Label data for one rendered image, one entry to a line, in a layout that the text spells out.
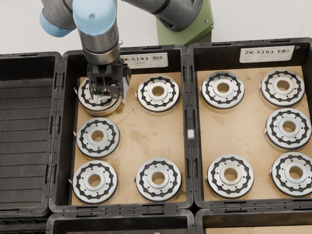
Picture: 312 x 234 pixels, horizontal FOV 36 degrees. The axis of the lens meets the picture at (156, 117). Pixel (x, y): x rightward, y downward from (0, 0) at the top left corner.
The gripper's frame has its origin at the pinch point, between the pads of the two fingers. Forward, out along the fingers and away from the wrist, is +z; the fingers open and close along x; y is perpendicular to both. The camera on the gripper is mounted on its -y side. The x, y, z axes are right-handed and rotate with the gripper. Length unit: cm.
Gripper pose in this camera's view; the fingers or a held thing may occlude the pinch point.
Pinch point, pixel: (112, 90)
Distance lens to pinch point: 118.3
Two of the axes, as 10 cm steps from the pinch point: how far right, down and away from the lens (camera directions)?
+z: 0.2, 4.5, 8.9
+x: 10.0, -0.3, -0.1
